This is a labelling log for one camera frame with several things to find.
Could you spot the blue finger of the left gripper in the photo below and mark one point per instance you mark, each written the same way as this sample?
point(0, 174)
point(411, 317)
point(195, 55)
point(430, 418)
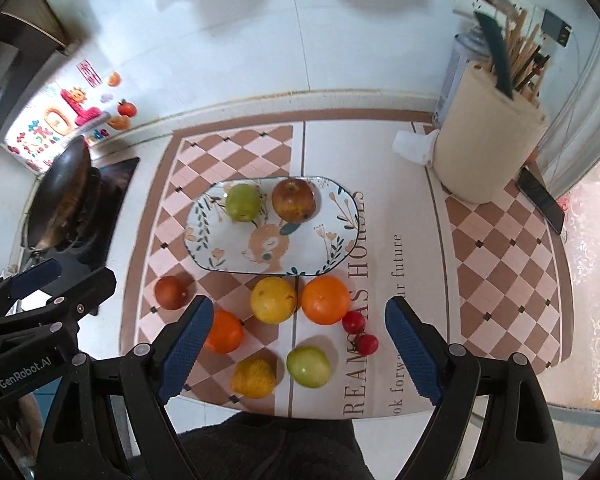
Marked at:
point(71, 305)
point(21, 285)

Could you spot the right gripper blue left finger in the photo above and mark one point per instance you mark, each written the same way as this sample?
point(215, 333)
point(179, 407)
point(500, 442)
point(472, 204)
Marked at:
point(152, 374)

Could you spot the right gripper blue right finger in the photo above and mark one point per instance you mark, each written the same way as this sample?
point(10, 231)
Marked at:
point(445, 374)

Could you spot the dark red plum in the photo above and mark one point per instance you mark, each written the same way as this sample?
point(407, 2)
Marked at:
point(170, 293)

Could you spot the small orange tangerine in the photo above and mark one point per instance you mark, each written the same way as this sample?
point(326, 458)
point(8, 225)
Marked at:
point(226, 333)

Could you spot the red cherry tomato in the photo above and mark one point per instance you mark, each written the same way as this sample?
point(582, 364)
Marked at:
point(366, 344)
point(353, 323)

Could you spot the yellow bumpy citrus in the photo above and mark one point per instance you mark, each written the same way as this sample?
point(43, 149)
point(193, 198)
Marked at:
point(253, 378)

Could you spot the large green apple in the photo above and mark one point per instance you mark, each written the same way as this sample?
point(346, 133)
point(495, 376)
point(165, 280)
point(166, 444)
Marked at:
point(309, 367)

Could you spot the yellow round fruit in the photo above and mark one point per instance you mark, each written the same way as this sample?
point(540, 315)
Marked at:
point(273, 300)

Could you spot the large orange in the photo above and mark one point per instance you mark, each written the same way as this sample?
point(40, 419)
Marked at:
point(325, 300)

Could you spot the black induction cooktop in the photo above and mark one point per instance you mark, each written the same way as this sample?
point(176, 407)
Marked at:
point(85, 248)

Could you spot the blue lower cabinet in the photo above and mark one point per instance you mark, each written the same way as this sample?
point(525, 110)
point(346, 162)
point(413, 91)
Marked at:
point(45, 396)

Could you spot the black wok pan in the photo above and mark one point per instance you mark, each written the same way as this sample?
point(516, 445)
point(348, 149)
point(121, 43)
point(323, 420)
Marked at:
point(65, 202)

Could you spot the checkered brown pink mat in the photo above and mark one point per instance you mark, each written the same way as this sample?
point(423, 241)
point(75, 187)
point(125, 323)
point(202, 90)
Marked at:
point(493, 277)

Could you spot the floral ceramic oval plate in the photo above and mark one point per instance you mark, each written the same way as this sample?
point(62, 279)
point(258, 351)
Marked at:
point(268, 244)

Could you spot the small green apple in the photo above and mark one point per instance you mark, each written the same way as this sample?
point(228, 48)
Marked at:
point(242, 203)

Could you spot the black smartphone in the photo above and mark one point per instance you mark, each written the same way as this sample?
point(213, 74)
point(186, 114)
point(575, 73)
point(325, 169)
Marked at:
point(533, 189)

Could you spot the red brown apple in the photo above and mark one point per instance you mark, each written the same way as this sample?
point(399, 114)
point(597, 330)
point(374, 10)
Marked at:
point(293, 200)

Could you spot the white folded tissue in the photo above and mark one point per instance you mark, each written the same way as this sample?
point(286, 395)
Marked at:
point(417, 148)

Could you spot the beige cylindrical utensil holder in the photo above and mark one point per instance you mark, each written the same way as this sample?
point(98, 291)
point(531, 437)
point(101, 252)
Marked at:
point(486, 137)

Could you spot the black range hood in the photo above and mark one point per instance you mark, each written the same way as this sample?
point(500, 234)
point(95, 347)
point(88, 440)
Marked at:
point(33, 45)

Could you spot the wooden chopsticks bundle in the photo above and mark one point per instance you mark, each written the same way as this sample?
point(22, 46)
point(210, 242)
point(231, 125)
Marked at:
point(527, 65)

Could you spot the silver spray can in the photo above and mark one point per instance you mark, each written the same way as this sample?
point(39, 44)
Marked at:
point(467, 47)

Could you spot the black plug adapter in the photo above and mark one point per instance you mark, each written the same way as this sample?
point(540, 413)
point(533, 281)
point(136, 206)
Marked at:
point(556, 28)

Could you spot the teal handled knife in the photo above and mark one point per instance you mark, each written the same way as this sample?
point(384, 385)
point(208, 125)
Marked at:
point(499, 54)

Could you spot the white wall socket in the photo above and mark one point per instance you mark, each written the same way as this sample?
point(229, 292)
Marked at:
point(468, 7)

